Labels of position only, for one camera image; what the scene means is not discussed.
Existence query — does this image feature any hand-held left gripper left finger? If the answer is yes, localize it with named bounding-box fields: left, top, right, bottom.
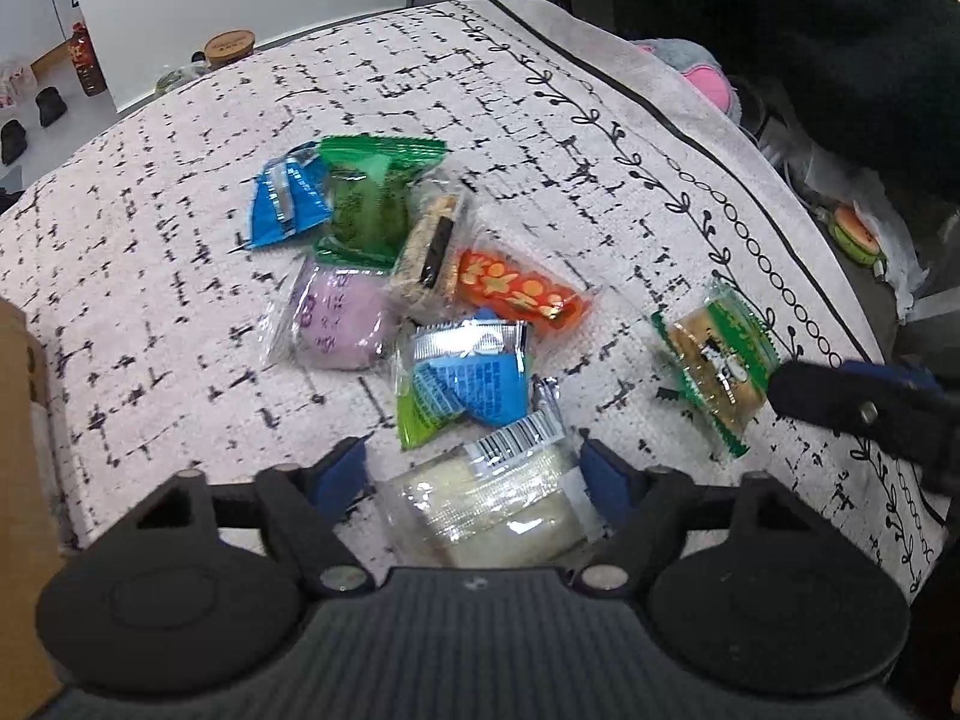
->
left=112, top=435, right=370, bottom=599

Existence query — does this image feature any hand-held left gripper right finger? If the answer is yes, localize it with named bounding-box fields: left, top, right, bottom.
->
left=574, top=437, right=826, bottom=597

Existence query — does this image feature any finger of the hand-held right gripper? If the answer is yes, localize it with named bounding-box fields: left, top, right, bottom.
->
left=766, top=360, right=960, bottom=496

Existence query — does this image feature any white cake packet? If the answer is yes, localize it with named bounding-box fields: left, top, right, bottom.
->
left=371, top=377, right=605, bottom=569

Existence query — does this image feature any green biscuit packet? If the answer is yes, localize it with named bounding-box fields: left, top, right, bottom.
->
left=649, top=277, right=785, bottom=460

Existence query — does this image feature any blue and green snack packet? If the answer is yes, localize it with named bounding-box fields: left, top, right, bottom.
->
left=394, top=307, right=535, bottom=451

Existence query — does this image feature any purple cake packet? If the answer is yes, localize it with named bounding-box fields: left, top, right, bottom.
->
left=259, top=255, right=402, bottom=372

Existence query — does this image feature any orange red candy packet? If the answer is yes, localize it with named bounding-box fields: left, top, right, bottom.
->
left=454, top=246, right=601, bottom=335

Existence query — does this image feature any sesame bar clear packet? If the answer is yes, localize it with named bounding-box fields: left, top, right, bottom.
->
left=386, top=180, right=477, bottom=320

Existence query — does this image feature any cardboard box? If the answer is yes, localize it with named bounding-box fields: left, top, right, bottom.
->
left=0, top=298, right=72, bottom=720

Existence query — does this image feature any white crumpled plastic bag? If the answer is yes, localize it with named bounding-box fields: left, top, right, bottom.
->
left=787, top=157, right=923, bottom=323

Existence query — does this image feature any burger toy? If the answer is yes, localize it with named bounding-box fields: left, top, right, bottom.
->
left=829, top=202, right=886, bottom=267

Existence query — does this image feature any black white patterned blanket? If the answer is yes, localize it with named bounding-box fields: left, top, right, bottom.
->
left=0, top=0, right=950, bottom=608

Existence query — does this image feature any pink grey plush toy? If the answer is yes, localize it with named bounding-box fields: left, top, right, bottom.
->
left=630, top=37, right=743, bottom=121

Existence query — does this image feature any black coat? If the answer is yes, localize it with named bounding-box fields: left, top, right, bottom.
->
left=510, top=0, right=960, bottom=188

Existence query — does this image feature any clear plastic bag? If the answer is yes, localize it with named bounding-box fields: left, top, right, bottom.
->
left=154, top=60, right=211, bottom=95

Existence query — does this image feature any dark red drink bottle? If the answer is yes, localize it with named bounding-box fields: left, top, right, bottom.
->
left=67, top=21, right=106, bottom=97

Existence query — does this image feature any pink plastic bag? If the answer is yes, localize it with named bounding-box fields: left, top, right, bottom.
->
left=0, top=64, right=38, bottom=107

